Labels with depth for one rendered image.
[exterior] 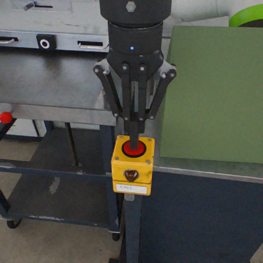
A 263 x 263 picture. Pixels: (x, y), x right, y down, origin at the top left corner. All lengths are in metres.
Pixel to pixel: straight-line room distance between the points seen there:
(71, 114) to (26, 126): 1.13
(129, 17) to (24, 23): 0.76
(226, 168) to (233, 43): 0.33
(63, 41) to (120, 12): 0.69
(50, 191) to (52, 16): 0.83
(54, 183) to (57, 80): 0.70
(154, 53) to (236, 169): 0.44
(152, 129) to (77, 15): 0.47
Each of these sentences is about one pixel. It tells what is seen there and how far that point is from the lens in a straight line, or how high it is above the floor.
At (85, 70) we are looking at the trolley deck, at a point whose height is 0.85.
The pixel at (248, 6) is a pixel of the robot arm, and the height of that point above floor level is 1.10.
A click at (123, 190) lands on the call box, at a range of 0.54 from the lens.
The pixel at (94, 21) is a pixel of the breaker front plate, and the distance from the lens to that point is 0.95.
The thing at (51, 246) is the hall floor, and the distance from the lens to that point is 1.43.
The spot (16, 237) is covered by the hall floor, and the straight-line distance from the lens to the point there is 1.51.
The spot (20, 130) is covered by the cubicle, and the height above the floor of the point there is 0.12.
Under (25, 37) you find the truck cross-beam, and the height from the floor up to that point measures 0.90.
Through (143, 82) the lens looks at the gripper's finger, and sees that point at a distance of 0.38.
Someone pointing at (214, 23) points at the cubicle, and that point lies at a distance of 1.28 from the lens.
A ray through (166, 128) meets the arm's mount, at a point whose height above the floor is 0.85.
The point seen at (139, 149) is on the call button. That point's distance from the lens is 0.49.
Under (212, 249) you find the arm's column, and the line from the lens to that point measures 1.07.
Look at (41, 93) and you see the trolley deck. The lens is 0.80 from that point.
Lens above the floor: 1.25
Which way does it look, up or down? 42 degrees down
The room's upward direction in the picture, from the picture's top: straight up
